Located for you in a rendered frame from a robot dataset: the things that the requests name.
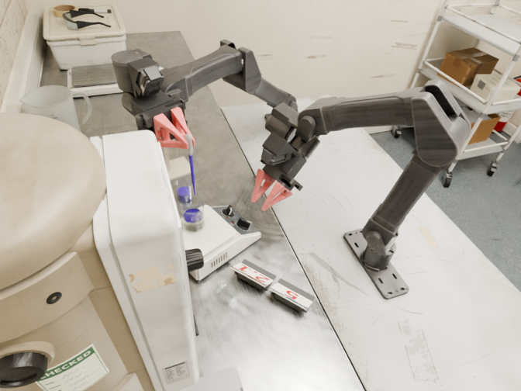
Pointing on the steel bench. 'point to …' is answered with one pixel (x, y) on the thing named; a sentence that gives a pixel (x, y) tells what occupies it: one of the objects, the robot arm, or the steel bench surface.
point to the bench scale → (93, 79)
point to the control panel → (234, 220)
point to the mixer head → (91, 263)
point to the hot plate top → (209, 233)
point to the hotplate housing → (225, 254)
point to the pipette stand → (177, 168)
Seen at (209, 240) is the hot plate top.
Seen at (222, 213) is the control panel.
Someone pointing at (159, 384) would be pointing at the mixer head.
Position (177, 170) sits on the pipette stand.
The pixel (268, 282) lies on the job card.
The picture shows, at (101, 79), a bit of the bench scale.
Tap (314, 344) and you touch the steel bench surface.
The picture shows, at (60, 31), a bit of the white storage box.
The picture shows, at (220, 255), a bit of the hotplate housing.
